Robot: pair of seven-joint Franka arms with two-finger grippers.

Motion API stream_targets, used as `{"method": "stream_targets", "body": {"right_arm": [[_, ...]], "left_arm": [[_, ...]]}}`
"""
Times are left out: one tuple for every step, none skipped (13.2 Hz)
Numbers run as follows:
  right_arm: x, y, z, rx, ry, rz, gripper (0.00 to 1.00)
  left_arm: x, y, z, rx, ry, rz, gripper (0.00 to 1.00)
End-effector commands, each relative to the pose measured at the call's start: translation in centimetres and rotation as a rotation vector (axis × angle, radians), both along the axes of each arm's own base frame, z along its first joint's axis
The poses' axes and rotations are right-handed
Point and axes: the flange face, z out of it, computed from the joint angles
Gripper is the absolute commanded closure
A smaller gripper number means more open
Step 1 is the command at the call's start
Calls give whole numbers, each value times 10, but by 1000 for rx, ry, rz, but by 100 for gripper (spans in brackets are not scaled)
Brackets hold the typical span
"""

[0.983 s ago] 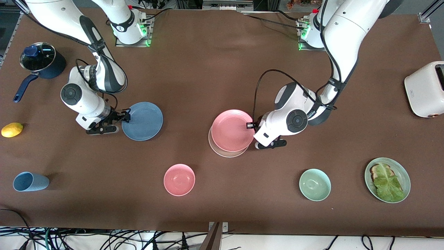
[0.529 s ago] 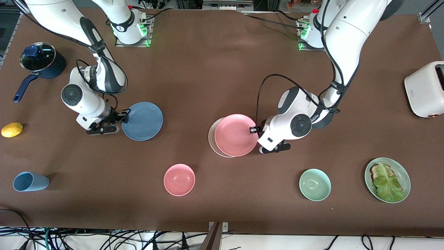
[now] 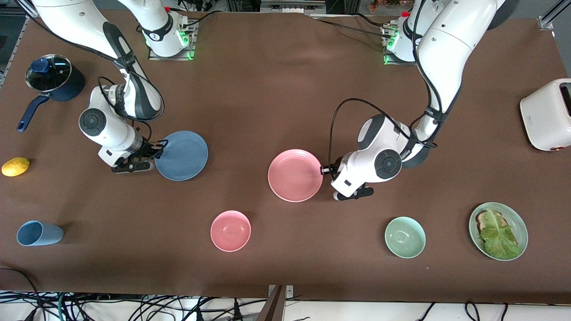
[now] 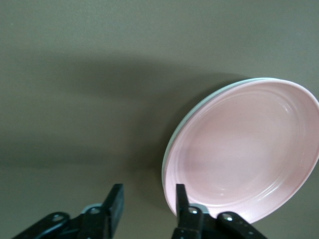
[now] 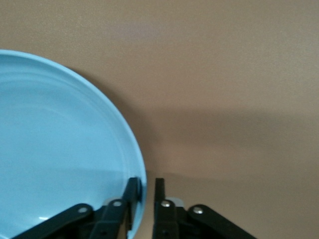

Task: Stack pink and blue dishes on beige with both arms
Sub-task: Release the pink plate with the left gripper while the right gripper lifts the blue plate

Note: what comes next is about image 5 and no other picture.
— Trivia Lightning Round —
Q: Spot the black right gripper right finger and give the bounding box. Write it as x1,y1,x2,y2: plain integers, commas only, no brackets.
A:
152,177,257,239

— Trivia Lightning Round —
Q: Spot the blue plate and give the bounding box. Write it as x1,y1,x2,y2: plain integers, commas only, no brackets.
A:
0,49,148,239

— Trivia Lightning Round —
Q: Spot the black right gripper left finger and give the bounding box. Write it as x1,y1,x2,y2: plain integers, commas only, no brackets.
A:
11,177,140,239

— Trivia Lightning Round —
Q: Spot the brown table cloth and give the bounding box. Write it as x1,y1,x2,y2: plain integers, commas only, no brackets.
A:
0,0,319,239

